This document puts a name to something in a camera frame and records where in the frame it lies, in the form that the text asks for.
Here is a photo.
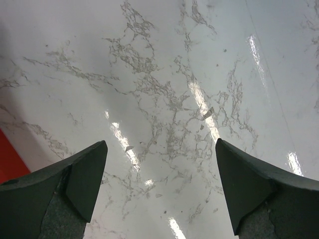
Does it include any red plastic bin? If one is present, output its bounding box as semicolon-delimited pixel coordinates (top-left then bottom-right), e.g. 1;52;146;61
0;130;30;183

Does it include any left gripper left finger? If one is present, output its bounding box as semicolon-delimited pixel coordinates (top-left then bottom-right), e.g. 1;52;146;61
0;141;108;239

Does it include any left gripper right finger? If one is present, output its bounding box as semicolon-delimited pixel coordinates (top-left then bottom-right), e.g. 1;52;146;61
215;139;319;239

